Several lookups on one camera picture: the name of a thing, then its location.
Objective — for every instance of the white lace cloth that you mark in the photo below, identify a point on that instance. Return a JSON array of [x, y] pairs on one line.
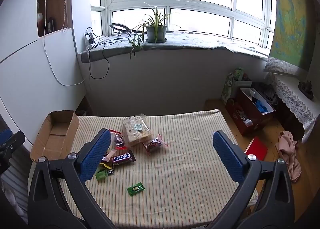
[[292, 99]]

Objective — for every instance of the blue cloth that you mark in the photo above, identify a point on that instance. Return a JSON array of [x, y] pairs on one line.
[[261, 106]]

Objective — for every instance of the clear-wrapped bread slice pack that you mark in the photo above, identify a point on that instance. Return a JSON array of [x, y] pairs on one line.
[[135, 130]]

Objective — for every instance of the grey striped bedding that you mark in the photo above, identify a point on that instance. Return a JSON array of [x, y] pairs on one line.
[[12, 194]]

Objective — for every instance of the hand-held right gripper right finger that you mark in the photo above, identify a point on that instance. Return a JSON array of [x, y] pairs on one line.
[[228, 156]]

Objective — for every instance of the yellow candy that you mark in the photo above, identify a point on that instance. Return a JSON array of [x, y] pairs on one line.
[[103, 166]]

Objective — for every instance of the dark figurine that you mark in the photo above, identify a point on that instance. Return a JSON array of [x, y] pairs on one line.
[[306, 89]]

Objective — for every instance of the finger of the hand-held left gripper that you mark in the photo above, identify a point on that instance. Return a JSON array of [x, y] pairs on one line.
[[13, 142]]

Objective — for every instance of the brown chocolate bar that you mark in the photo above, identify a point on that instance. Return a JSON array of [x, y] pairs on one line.
[[122, 158]]

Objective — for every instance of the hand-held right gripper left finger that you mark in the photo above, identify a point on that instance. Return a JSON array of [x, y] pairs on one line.
[[96, 154]]

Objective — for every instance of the pink candy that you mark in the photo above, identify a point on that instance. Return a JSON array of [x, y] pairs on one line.
[[108, 157]]

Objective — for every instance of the wall map poster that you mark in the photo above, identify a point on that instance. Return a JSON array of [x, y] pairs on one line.
[[292, 26]]

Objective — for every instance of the wooden wall shelf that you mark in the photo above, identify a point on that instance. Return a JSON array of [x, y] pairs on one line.
[[56, 6]]

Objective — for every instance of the white power strip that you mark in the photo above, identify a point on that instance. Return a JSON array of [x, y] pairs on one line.
[[89, 43]]

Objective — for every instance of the potted spider plant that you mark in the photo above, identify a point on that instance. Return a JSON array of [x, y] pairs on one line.
[[156, 34]]

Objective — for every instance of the red cardboard box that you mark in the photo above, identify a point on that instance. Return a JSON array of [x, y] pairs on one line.
[[233, 114]]

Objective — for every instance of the red-ended dark snack packet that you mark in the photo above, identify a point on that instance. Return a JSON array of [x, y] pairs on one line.
[[153, 144], [119, 140]]

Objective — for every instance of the light green candy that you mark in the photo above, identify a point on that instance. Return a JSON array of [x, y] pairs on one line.
[[100, 175]]

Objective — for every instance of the green gift bag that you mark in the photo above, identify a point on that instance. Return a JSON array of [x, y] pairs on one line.
[[227, 89]]

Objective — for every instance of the grey stone windowsill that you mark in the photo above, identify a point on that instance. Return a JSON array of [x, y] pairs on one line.
[[190, 40]]

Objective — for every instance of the red folder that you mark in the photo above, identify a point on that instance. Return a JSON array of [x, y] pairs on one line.
[[257, 149]]

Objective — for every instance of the brown cardboard box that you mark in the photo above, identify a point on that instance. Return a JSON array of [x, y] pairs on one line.
[[56, 139]]

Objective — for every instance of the small green candy packet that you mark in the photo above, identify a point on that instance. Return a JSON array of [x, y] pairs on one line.
[[135, 188]]

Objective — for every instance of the beige cloth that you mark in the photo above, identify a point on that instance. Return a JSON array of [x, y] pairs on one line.
[[287, 149]]

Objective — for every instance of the dark candy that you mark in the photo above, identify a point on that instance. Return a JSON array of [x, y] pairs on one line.
[[110, 171]]

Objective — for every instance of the white framed window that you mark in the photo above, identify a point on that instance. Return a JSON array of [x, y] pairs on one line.
[[200, 3]]

